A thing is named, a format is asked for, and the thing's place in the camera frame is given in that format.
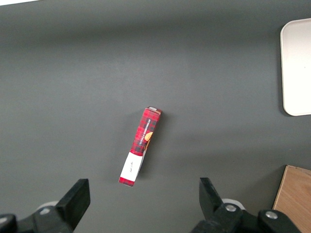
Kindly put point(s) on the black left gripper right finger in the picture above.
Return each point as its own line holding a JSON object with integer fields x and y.
{"x": 218, "y": 213}

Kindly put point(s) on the red plaid shortbread box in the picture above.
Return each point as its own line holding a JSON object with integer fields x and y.
{"x": 139, "y": 148}

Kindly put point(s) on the white rectangular tray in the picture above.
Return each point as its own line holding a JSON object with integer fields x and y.
{"x": 296, "y": 68}

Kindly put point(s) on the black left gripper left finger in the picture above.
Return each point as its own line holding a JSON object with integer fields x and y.
{"x": 70, "y": 206}

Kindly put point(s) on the brown wooden board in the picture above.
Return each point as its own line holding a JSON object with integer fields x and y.
{"x": 295, "y": 191}

